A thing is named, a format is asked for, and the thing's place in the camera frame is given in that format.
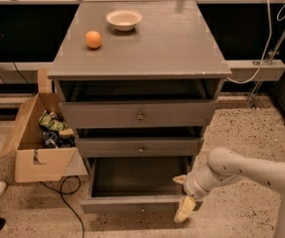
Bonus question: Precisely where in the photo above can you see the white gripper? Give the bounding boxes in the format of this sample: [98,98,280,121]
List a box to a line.
[173,165,214,223]

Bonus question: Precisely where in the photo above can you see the grey bottom drawer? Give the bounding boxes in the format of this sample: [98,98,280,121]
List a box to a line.
[80,157,191,214]

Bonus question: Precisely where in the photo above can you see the grey drawer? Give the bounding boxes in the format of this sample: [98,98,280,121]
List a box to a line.
[59,82,218,130]
[80,157,191,214]
[75,127,204,158]

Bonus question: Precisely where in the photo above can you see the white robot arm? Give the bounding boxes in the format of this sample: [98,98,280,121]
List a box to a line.
[173,148,285,238]

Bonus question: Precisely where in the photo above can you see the grey top drawer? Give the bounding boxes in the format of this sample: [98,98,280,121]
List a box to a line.
[59,82,218,130]

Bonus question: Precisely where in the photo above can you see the grey middle drawer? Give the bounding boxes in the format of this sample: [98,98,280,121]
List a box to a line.
[75,127,204,158]

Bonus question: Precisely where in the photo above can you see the grey wooden drawer cabinet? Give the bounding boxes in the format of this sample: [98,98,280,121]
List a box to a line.
[48,0,232,171]

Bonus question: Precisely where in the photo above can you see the dark blue snack bag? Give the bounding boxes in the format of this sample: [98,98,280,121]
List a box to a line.
[42,131,74,149]

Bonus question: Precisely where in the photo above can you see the open cardboard box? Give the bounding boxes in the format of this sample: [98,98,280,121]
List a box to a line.
[0,69,87,182]

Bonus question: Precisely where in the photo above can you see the green snack bag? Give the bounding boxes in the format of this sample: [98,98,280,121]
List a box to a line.
[39,110,67,132]

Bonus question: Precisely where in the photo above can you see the orange fruit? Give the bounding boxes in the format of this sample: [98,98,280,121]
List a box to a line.
[85,31,102,49]

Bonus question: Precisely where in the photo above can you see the white paper bowl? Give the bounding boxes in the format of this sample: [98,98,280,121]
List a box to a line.
[106,10,142,32]

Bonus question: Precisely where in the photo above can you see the black floor cable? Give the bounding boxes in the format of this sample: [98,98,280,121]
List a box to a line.
[39,176,85,238]

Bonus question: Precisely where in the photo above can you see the white hanging cable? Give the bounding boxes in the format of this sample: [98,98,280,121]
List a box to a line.
[226,0,285,85]

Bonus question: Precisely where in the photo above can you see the metal window rail frame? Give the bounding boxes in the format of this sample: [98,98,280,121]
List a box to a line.
[0,0,285,111]

